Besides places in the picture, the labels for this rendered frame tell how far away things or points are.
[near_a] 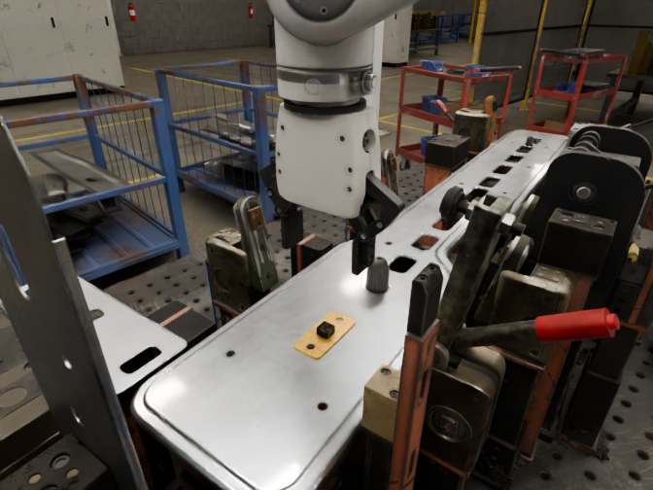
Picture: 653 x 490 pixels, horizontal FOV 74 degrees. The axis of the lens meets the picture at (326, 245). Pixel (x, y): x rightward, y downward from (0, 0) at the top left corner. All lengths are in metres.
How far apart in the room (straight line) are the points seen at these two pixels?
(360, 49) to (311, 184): 0.13
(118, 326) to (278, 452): 0.28
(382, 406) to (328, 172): 0.21
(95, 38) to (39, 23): 0.79
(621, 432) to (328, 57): 0.81
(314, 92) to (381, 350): 0.30
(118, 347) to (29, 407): 0.15
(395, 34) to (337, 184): 11.00
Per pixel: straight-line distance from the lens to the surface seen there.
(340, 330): 0.54
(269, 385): 0.48
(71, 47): 8.53
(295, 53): 0.38
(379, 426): 0.42
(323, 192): 0.41
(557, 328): 0.39
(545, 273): 0.58
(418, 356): 0.31
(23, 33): 8.35
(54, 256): 0.23
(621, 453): 0.94
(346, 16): 0.30
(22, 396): 0.47
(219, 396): 0.48
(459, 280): 0.39
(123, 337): 0.59
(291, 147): 0.42
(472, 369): 0.45
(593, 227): 0.61
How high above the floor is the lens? 1.35
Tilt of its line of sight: 29 degrees down
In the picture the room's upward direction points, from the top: straight up
